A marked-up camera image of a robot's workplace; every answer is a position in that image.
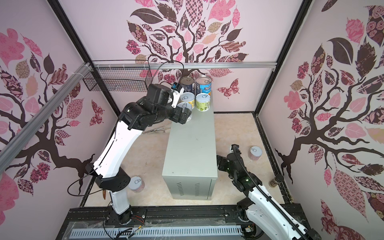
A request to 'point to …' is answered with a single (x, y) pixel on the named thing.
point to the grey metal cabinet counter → (190, 169)
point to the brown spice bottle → (274, 182)
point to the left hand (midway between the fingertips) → (180, 110)
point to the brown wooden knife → (104, 191)
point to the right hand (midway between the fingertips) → (221, 156)
